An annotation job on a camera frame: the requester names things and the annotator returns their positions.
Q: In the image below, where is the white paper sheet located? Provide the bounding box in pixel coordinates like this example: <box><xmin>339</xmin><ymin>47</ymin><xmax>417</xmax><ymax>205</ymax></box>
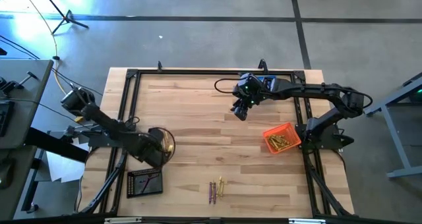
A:
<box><xmin>45</xmin><ymin>143</ymin><xmax>90</xmax><ymax>184</ymax></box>

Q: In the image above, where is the yellow floor cable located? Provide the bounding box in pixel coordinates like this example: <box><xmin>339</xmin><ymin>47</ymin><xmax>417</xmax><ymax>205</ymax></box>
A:
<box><xmin>18</xmin><ymin>0</ymin><xmax>85</xmax><ymax>124</ymax></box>

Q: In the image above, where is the black computer mouse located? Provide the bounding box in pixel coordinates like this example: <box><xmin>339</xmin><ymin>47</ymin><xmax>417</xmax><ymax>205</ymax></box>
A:
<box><xmin>0</xmin><ymin>157</ymin><xmax>16</xmax><ymax>190</ymax></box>

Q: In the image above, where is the black cable sleeve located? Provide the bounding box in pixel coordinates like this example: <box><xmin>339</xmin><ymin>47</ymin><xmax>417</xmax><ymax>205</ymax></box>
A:
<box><xmin>77</xmin><ymin>146</ymin><xmax>130</xmax><ymax>215</ymax></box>
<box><xmin>303</xmin><ymin>150</ymin><xmax>351</xmax><ymax>217</ymax></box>

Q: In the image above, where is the grey metal table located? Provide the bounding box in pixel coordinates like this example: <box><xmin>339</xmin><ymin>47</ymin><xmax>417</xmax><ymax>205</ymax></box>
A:
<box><xmin>362</xmin><ymin>71</ymin><xmax>422</xmax><ymax>179</ymax></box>

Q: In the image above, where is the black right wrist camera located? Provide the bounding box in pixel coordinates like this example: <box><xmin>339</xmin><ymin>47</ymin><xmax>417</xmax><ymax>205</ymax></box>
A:
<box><xmin>239</xmin><ymin>72</ymin><xmax>262</xmax><ymax>86</ymax></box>

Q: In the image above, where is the silver metal bracket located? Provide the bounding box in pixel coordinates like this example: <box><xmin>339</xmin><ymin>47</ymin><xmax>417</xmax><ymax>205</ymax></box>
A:
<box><xmin>288</xmin><ymin>218</ymin><xmax>327</xmax><ymax>224</ymax></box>
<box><xmin>104</xmin><ymin>216</ymin><xmax>142</xmax><ymax>224</ymax></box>

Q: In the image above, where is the dark grey desk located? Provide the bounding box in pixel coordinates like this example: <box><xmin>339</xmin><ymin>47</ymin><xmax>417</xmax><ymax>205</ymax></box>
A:
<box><xmin>0</xmin><ymin>145</ymin><xmax>38</xmax><ymax>222</ymax></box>

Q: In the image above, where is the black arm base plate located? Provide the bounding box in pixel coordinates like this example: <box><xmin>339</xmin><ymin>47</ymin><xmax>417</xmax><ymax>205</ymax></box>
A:
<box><xmin>296</xmin><ymin>123</ymin><xmax>355</xmax><ymax>152</ymax></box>
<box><xmin>88</xmin><ymin>121</ymin><xmax>136</xmax><ymax>149</ymax></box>

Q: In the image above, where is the black aluminium table frame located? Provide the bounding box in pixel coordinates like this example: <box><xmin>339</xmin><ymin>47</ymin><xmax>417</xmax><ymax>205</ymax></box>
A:
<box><xmin>98</xmin><ymin>67</ymin><xmax>355</xmax><ymax>218</ymax></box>

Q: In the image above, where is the black plastic basket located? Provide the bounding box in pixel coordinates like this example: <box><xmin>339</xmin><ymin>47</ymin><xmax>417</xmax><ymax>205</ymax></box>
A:
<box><xmin>126</xmin><ymin>167</ymin><xmax>164</xmax><ymax>199</ymax></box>

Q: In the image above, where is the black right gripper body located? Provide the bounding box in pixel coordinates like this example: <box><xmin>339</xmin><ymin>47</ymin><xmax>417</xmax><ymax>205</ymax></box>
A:
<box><xmin>232</xmin><ymin>72</ymin><xmax>264</xmax><ymax>106</ymax></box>

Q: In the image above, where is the black floor cable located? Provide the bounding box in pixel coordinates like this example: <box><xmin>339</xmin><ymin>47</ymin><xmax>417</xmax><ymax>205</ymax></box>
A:
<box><xmin>6</xmin><ymin>97</ymin><xmax>78</xmax><ymax>123</ymax></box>
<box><xmin>0</xmin><ymin>34</ymin><xmax>41</xmax><ymax>60</ymax></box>
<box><xmin>51</xmin><ymin>67</ymin><xmax>104</xmax><ymax>97</ymax></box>

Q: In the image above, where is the orange plastic basket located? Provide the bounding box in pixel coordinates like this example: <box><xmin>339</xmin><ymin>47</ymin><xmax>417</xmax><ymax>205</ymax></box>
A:
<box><xmin>262</xmin><ymin>122</ymin><xmax>303</xmax><ymax>155</ymax></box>

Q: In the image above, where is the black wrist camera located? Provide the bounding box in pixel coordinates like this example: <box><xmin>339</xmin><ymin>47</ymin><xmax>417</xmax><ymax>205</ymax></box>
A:
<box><xmin>147</xmin><ymin>127</ymin><xmax>165</xmax><ymax>142</ymax></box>
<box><xmin>239</xmin><ymin>72</ymin><xmax>262</xmax><ymax>86</ymax></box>

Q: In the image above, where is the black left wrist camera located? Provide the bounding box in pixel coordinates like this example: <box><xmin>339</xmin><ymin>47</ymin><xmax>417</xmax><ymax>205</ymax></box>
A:
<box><xmin>147</xmin><ymin>127</ymin><xmax>165</xmax><ymax>142</ymax></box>

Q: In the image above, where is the black keyboard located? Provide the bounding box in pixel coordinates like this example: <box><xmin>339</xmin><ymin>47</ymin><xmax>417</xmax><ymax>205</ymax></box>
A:
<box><xmin>0</xmin><ymin>100</ymin><xmax>16</xmax><ymax>138</ymax></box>

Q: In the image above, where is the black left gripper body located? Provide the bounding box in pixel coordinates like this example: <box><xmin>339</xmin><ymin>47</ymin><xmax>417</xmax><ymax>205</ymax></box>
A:
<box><xmin>137</xmin><ymin>136</ymin><xmax>166</xmax><ymax>168</ymax></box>

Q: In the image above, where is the black tripod stand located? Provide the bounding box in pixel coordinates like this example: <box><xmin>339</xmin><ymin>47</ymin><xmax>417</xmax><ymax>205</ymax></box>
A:
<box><xmin>38</xmin><ymin>0</ymin><xmax>90</xmax><ymax>36</ymax></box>

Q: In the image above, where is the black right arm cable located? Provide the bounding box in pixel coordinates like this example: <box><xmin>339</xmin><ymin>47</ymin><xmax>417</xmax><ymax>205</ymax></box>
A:
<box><xmin>214</xmin><ymin>78</ymin><xmax>242</xmax><ymax>95</ymax></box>

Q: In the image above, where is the black desk clamp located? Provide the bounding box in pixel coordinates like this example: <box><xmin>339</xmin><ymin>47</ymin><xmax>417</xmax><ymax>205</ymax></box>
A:
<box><xmin>0</xmin><ymin>71</ymin><xmax>39</xmax><ymax>94</ymax></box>

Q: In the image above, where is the black desk support beam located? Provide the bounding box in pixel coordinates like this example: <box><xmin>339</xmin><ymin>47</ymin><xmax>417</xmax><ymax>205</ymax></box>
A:
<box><xmin>25</xmin><ymin>127</ymin><xmax>89</xmax><ymax>164</ymax></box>

